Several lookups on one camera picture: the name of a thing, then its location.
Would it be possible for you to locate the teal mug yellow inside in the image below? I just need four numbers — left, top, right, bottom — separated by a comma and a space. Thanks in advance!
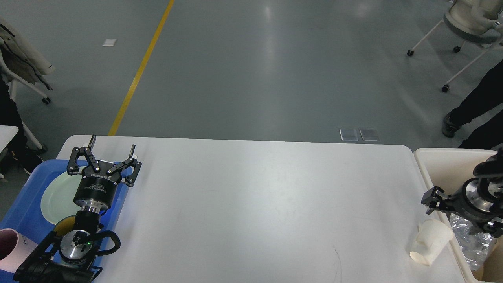
53, 215, 79, 259

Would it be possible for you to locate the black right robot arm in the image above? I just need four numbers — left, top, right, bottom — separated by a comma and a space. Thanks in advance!
421, 149, 503, 238

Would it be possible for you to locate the white office chair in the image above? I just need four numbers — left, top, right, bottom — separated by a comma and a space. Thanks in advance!
407, 0, 503, 93

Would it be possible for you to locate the blue plastic tray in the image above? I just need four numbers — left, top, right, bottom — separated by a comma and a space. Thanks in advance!
0, 159, 129, 283

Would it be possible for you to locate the white paper cup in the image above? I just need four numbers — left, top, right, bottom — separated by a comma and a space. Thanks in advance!
409, 219, 454, 266

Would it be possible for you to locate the pink ribbed mug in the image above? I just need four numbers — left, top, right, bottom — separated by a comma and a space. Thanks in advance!
0, 229, 38, 273

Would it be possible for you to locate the person in black left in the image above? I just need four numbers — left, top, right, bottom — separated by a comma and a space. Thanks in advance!
0, 77, 44, 175

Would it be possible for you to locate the white side table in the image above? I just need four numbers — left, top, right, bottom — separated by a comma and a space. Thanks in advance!
0, 125, 18, 163

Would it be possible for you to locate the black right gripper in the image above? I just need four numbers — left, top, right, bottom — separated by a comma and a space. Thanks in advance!
421, 179, 503, 238

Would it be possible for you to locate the person in black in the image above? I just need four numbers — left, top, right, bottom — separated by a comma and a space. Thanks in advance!
441, 61, 503, 150
0, 77, 44, 175

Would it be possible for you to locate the small foil wrapper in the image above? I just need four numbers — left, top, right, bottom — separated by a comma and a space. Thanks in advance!
449, 214, 497, 272

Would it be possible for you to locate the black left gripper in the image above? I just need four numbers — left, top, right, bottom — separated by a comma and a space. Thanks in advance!
67, 135, 143, 211

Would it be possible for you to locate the person in black right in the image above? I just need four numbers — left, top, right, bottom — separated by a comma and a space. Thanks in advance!
441, 61, 503, 150

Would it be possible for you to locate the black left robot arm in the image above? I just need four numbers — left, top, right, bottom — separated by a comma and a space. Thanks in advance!
13, 136, 142, 283

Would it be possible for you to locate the brown paper bag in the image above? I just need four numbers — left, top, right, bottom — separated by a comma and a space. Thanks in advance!
471, 237, 503, 283

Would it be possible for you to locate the light green plate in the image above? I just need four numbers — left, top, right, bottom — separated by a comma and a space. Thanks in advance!
40, 172, 81, 224

